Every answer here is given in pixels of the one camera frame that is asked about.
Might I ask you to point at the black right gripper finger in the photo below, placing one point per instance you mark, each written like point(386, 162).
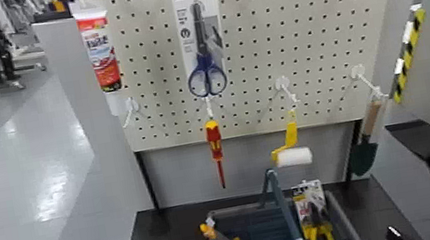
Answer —
point(395, 236)

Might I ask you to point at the grey plastic crate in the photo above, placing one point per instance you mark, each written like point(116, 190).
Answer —
point(261, 228)

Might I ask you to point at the yellow pliers in package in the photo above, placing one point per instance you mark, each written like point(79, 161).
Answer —
point(312, 210)

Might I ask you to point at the grey panel under pegboard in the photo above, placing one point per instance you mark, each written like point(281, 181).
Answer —
point(249, 163)

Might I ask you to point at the grey partition panel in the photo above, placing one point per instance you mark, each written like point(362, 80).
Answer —
point(97, 159)

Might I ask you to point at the red yellow screwdriver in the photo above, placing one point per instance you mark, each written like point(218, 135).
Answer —
point(214, 138)

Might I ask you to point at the white pegboard hook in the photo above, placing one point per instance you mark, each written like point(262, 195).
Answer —
point(208, 106)
point(283, 84)
point(131, 108)
point(363, 77)

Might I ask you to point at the white perforated pegboard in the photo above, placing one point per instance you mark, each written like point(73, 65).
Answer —
point(262, 86)

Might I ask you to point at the blue scissors on card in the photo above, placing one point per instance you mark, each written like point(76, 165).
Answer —
point(206, 69)

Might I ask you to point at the red white sealant tube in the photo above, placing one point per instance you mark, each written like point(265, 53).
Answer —
point(100, 47)

